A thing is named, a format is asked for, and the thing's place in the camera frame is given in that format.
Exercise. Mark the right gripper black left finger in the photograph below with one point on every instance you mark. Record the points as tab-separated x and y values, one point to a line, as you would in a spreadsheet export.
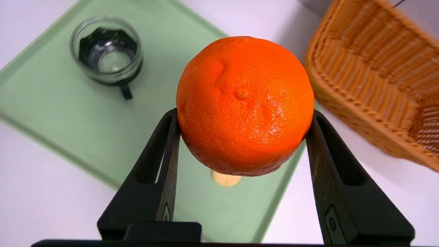
144	199

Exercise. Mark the orange fruit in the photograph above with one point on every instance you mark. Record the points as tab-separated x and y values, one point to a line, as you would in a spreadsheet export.
243	103

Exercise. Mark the orange wicker basket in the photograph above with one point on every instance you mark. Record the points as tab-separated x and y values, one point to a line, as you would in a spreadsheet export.
377	68

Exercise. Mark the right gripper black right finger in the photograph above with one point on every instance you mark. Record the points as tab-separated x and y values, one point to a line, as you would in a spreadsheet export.
349	212

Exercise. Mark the glass cup black holder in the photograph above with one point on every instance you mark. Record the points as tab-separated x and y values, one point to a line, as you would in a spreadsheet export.
113	79

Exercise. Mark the light green plastic tray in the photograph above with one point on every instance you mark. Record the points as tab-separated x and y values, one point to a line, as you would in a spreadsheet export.
85	130

